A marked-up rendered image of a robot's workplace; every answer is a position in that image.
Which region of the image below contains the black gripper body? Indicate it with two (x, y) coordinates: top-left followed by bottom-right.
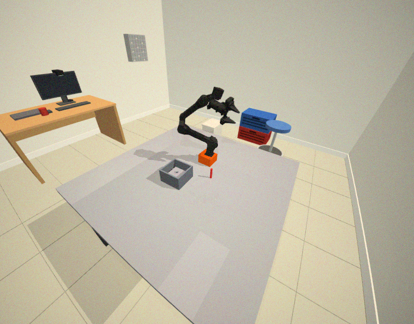
(215, 97), (234, 125)

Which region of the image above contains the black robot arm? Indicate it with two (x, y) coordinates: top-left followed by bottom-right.
(177, 87), (224, 157)

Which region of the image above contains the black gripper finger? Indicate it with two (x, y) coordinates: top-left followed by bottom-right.
(224, 117), (236, 124)
(228, 101), (240, 113)

